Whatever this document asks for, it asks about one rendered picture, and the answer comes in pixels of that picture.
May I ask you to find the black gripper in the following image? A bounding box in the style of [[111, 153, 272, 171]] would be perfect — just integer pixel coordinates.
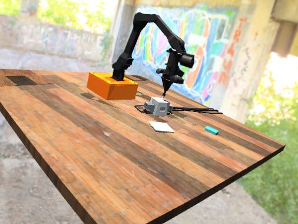
[[156, 62, 184, 91]]

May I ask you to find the white flat square pad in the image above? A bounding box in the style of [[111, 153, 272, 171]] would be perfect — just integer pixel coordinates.
[[149, 121, 174, 133]]

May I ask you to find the small teal rectangular block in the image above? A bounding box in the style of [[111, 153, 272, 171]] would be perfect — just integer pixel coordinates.
[[204, 126, 219, 136]]

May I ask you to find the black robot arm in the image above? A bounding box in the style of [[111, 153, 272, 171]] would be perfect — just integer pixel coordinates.
[[110, 12, 194, 81]]

